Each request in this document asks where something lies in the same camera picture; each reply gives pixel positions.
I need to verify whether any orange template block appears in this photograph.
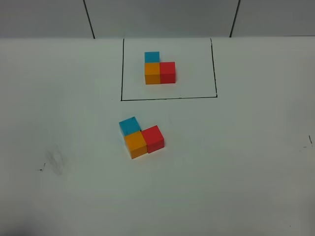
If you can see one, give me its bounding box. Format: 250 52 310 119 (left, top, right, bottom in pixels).
144 62 160 85

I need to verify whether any red template block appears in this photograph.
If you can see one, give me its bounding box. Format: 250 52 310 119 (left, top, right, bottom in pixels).
160 62 176 84

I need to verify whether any white template sheet black border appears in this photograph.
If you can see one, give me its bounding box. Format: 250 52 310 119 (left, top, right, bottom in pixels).
121 38 217 101

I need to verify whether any blue template block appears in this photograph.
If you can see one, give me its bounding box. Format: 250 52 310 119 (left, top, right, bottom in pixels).
144 52 160 63

